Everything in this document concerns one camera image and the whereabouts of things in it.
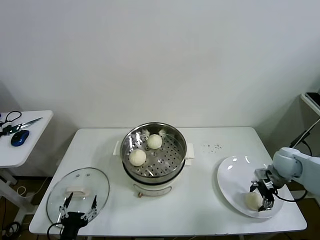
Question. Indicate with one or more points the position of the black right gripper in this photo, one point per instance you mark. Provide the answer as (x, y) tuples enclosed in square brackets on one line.
[(267, 191)]

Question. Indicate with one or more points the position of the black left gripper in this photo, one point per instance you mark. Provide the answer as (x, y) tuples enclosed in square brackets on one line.
[(72, 222)]

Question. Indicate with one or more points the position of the white steamed baozi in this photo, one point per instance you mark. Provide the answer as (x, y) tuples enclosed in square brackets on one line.
[(137, 157), (252, 202), (154, 141)]

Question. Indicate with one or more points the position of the round glass pot lid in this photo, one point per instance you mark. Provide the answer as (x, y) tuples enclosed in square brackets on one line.
[(100, 185)]

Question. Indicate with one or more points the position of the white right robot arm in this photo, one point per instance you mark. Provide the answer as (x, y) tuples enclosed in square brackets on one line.
[(300, 162)]

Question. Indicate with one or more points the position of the perforated steel steamer basket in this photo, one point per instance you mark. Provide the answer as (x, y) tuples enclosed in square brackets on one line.
[(170, 160)]

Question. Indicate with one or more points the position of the white oval plate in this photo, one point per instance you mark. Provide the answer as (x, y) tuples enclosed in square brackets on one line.
[(230, 172)]

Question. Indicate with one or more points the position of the black power adapter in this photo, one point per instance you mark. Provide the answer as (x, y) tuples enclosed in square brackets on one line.
[(298, 139)]

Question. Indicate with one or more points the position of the scattered dark crumbs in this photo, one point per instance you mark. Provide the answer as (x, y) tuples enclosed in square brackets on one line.
[(212, 147)]

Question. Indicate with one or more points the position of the white electric cooker base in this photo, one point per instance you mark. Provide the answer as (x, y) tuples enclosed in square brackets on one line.
[(150, 189)]

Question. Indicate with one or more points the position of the white side table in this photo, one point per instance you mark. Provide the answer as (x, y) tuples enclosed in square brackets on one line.
[(32, 147)]

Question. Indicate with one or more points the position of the blue computer mouse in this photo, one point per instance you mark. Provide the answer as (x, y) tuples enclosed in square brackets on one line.
[(19, 138)]

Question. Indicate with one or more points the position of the white side shelf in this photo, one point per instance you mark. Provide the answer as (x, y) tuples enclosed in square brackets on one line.
[(310, 102)]

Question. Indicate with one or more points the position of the black device on shelf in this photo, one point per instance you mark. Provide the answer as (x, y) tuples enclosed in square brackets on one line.
[(313, 95)]

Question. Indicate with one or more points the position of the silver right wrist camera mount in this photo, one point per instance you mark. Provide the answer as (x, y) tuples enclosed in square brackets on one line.
[(262, 173)]

